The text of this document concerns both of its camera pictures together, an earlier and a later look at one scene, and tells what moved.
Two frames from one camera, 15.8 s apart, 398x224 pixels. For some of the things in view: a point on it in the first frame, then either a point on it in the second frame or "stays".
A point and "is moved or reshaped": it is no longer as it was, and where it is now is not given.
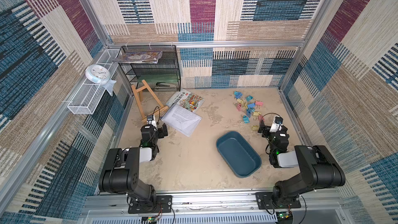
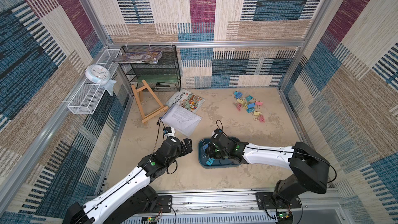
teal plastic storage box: (237, 155) is moved or reshaped
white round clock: (97, 73) stays
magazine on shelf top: (149, 57) stays
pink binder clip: (260, 117) stays
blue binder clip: (250, 106) stays
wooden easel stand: (142, 116) stays
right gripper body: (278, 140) to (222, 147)
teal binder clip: (246, 119) to (210, 162)
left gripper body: (158, 134) to (180, 151)
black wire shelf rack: (164, 75) stays
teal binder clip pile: (249, 98) stays
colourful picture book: (186, 99) stays
